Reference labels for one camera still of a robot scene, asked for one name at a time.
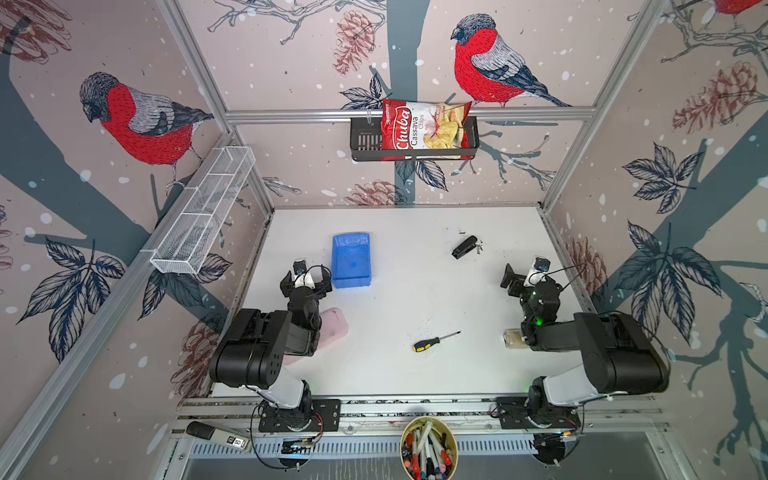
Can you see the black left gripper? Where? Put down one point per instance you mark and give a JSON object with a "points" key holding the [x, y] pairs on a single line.
{"points": [[287, 291]]}

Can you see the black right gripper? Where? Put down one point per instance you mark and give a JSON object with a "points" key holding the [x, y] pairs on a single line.
{"points": [[508, 277]]}

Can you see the yellow black handled screwdriver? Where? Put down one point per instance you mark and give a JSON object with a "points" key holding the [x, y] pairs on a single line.
{"points": [[425, 344]]}

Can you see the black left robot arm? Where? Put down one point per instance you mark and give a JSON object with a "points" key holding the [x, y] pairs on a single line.
{"points": [[252, 352]]}

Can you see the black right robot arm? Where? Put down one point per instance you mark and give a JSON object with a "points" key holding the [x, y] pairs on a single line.
{"points": [[617, 358]]}

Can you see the blue plastic bin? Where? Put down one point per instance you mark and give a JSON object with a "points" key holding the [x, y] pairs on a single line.
{"points": [[351, 261]]}

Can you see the pink plastic case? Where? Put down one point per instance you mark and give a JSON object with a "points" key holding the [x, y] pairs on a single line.
{"points": [[333, 329]]}

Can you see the black stapler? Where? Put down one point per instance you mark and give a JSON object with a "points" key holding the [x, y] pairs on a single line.
{"points": [[466, 246]]}

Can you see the black handheld device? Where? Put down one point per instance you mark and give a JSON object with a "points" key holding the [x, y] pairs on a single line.
{"points": [[218, 436]]}

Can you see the red cassava chips bag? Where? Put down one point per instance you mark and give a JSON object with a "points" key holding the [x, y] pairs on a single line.
{"points": [[441, 123]]}

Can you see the cup of pens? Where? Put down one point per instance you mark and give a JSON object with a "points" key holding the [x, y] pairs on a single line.
{"points": [[428, 450]]}

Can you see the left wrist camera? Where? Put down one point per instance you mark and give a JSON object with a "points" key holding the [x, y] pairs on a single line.
{"points": [[302, 274]]}

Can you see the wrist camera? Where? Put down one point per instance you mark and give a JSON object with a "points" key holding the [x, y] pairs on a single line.
{"points": [[538, 270], [302, 274]]}

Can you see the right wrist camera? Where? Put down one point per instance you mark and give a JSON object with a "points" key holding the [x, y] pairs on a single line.
{"points": [[538, 270]]}

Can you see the white wire mesh shelf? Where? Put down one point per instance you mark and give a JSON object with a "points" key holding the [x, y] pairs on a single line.
{"points": [[191, 237]]}

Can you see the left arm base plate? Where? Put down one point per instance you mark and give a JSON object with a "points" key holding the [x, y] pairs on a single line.
{"points": [[319, 415]]}

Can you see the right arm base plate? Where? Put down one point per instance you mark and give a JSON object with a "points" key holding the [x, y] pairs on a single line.
{"points": [[517, 413]]}

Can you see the black wall basket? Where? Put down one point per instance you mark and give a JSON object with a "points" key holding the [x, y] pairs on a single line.
{"points": [[369, 143]]}

